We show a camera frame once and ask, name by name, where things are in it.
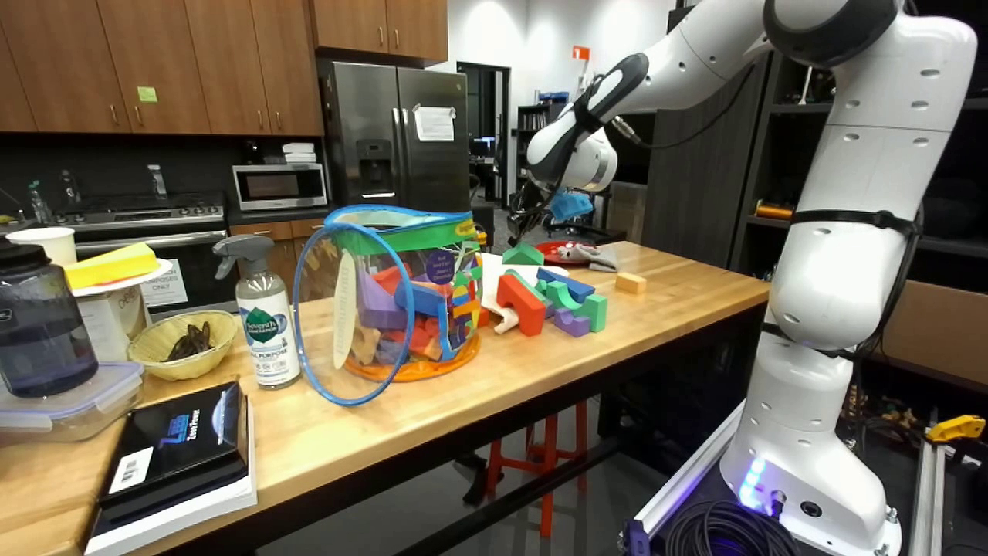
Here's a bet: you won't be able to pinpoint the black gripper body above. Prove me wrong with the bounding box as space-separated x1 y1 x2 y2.
512 166 569 232

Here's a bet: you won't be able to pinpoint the triangular green foam block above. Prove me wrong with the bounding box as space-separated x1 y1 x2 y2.
502 240 547 268

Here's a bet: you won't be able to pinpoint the blue pyramid foam block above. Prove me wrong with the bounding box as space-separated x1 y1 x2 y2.
533 264 599 303

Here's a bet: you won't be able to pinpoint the long red foam block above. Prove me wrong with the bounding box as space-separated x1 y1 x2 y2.
493 271 549 339

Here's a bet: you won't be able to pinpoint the small purple foam block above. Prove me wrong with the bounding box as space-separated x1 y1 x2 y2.
552 310 591 339

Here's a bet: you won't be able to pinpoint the clear bag with blue rim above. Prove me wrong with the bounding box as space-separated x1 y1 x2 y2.
289 199 488 412

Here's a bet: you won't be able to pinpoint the large blue foam block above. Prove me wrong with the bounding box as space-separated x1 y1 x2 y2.
394 281 445 321

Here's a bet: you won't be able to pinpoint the red plate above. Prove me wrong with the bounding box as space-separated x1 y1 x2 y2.
533 238 620 271

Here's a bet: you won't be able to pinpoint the white cloth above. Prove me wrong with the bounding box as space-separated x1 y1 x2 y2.
473 250 549 336

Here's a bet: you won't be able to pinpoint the gray cloth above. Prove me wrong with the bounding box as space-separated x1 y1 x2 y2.
570 244 620 276

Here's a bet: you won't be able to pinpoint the green foam rod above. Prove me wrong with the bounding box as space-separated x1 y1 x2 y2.
541 278 581 314

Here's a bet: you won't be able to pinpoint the white paper sheet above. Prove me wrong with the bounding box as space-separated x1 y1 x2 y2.
410 106 460 146

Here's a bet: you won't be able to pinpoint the stainless steel fridge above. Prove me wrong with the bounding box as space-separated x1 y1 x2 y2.
318 55 475 214

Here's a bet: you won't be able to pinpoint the red metal stool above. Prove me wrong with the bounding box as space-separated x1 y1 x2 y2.
480 399 596 542

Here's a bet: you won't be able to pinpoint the silver microwave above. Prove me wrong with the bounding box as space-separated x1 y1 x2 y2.
229 159 333 214

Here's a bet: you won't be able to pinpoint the clear spray bottle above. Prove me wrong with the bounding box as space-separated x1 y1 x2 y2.
209 232 303 392

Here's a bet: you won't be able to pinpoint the brown wooden upper cabinets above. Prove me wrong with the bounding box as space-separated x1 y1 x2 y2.
0 0 452 139

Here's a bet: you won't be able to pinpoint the stainless steel stove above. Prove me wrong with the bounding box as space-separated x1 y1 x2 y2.
57 202 229 310

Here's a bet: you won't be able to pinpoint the yellow bowl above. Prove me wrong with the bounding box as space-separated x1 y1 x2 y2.
127 305 243 382

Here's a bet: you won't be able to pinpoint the black and white book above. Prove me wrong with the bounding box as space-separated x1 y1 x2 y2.
84 381 258 556

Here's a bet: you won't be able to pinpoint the yellow sponge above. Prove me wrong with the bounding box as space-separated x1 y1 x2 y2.
62 240 164 292

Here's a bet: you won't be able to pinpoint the white cup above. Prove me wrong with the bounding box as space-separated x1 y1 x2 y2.
2 222 81 268

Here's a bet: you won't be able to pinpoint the clear plastic food container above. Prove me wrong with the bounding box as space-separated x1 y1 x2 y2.
0 359 148 444

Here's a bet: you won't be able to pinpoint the dark translucent pitcher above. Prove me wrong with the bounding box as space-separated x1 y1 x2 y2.
0 232 101 399

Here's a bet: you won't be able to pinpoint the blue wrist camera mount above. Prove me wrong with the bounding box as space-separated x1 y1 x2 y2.
544 188 599 228

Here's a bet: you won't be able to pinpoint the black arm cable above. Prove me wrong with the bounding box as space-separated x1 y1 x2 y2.
605 101 923 363

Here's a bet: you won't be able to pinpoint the coiled black cable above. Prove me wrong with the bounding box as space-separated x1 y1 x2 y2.
666 500 800 556

